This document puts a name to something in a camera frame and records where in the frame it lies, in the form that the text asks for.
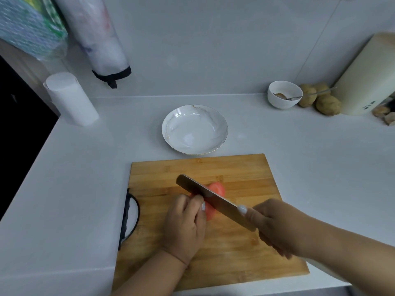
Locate person's left hand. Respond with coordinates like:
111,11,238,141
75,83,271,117
162,194,207,265

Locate person's right hand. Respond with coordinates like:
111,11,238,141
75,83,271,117
237,199,312,259

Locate steel kitchen knife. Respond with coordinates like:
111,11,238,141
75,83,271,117
176,174,257,232

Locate red tomato piece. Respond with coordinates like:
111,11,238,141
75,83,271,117
204,182,226,221

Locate person's right forearm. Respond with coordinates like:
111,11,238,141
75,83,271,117
301,209,395,296

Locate person's left forearm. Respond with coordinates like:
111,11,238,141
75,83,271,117
112,249,189,296

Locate wooden cutting board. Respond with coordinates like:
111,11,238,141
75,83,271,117
112,154,310,291

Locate white marbled plate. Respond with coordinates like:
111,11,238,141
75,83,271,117
161,104,229,156

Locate white small bowl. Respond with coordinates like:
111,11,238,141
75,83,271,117
267,81,304,109

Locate brown potato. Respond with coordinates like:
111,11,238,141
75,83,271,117
297,84,318,108
312,82,331,96
315,94,342,116

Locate metal spoon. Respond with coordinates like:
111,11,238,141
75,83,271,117
273,87,337,101

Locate white paper towel roll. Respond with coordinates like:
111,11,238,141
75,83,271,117
43,72,99,127

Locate cream cylindrical container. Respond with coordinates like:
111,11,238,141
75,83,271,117
331,32,395,116

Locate colourful cleaning cloth pack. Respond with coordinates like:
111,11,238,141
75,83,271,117
0,0,68,61

